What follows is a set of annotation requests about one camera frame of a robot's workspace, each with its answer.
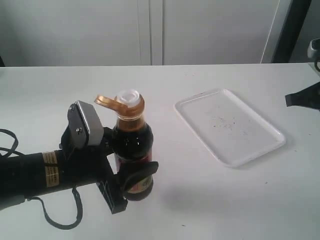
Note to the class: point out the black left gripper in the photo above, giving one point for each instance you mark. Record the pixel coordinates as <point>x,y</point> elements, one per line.
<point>85,164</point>

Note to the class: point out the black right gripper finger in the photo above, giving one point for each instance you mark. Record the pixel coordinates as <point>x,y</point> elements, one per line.
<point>307,98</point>

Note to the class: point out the soy sauce bottle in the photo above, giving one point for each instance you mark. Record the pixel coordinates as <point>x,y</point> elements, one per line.
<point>131,137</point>

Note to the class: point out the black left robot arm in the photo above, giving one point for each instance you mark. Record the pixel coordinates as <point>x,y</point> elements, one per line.
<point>26,176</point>

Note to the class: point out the white plastic tray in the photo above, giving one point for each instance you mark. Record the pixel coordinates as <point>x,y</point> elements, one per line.
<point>231,130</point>

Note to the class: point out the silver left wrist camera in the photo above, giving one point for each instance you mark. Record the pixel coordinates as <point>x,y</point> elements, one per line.
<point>92,122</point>

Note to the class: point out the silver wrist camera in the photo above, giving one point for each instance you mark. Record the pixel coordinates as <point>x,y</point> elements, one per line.
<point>92,122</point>
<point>313,52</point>

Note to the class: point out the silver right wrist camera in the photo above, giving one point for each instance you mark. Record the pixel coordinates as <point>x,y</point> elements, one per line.
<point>313,52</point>

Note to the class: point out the dark vertical post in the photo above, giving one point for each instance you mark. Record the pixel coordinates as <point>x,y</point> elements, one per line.
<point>290,31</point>

